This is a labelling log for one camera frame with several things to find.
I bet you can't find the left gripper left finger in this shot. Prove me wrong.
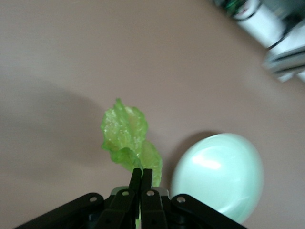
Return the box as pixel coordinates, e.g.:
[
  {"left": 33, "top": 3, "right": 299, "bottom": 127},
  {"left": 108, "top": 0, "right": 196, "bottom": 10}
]
[{"left": 14, "top": 167, "right": 143, "bottom": 229}]

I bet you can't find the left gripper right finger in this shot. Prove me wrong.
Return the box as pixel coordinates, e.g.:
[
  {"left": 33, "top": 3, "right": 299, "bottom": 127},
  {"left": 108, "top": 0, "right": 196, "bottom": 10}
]
[{"left": 140, "top": 168, "right": 248, "bottom": 229}]

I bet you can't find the green lettuce leaf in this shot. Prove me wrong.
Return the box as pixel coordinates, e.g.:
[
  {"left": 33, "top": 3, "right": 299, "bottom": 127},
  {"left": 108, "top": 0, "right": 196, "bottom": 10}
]
[{"left": 101, "top": 97, "right": 163, "bottom": 229}]

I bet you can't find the pale green round plate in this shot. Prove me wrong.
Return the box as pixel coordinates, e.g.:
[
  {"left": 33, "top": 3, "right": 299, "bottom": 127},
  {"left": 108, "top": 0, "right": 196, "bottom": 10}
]
[{"left": 171, "top": 133, "right": 265, "bottom": 225}]

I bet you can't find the brown table cover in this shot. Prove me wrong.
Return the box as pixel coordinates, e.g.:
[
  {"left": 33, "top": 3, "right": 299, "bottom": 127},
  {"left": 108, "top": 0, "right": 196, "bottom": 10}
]
[{"left": 0, "top": 0, "right": 305, "bottom": 229}]

